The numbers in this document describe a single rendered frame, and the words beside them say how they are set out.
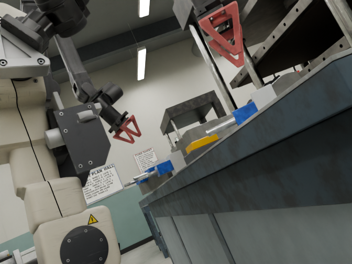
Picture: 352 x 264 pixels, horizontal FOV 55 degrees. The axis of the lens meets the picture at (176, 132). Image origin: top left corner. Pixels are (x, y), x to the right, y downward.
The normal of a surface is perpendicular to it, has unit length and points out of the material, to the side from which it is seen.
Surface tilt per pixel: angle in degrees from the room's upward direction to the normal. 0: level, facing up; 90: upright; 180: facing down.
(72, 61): 90
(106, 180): 90
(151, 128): 90
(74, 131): 90
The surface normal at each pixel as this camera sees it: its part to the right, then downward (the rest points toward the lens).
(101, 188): 0.12, -0.22
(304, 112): -0.90, 0.36
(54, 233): 0.41, -0.33
